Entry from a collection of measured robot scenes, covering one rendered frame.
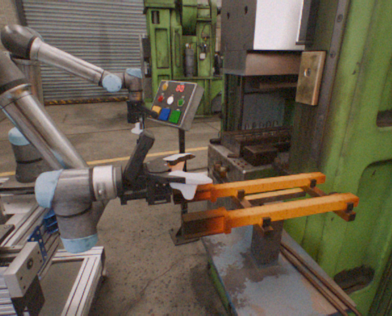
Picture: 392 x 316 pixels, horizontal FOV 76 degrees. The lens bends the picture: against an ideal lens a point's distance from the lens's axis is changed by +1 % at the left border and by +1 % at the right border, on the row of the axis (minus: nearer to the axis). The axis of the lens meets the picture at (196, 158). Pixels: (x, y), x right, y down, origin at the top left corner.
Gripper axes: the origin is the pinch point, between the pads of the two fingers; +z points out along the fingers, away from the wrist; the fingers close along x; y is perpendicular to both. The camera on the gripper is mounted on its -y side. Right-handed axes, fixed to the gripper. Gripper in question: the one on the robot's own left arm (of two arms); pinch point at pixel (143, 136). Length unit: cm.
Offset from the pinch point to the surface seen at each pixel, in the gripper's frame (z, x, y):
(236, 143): -4, 28, -45
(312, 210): -9, 91, -45
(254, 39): -47, 35, -47
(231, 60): -39, 19, -43
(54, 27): -121, -701, 301
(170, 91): -20.6, -30.8, -15.9
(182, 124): -4.2, -9.7, -22.0
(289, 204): -10, 90, -40
